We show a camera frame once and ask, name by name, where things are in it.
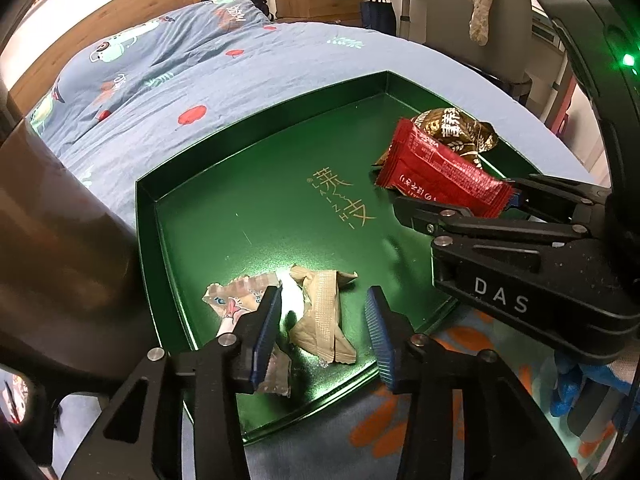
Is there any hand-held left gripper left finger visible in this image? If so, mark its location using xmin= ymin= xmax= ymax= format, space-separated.
xmin=60 ymin=285 xmax=283 ymax=480

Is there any dark steel electric kettle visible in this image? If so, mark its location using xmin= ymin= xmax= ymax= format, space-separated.
xmin=0 ymin=80 xmax=168 ymax=466

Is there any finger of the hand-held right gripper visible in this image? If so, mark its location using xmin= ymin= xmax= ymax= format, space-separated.
xmin=509 ymin=174 xmax=612 ymax=222
xmin=392 ymin=195 xmax=597 ymax=250

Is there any person's right hand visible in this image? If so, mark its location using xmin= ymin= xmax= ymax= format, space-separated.
xmin=550 ymin=355 xmax=631 ymax=418

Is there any beige candy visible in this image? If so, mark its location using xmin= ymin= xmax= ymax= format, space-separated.
xmin=287 ymin=265 xmax=360 ymax=365

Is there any white pink candy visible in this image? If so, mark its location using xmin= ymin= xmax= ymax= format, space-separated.
xmin=201 ymin=272 xmax=292 ymax=398

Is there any brown oatmeal snack packet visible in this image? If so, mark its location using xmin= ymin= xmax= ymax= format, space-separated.
xmin=375 ymin=108 xmax=499 ymax=171

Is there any beige plush toy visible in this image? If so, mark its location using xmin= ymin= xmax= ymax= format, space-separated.
xmin=464 ymin=0 xmax=499 ymax=47

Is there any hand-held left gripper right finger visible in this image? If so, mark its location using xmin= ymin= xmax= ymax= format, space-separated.
xmin=364 ymin=285 xmax=583 ymax=480

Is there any navy tote bag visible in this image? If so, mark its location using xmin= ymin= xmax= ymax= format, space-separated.
xmin=361 ymin=0 xmax=398 ymax=36

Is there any grey green chair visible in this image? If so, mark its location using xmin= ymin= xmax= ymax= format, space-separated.
xmin=425 ymin=0 xmax=533 ymax=86

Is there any green tray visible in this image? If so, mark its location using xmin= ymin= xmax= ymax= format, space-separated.
xmin=135 ymin=70 xmax=541 ymax=445

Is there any blue printed bedsheet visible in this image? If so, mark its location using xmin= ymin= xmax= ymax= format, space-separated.
xmin=25 ymin=0 xmax=640 ymax=480

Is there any red bar snack packet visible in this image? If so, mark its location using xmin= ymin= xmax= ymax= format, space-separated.
xmin=374 ymin=119 xmax=515 ymax=220

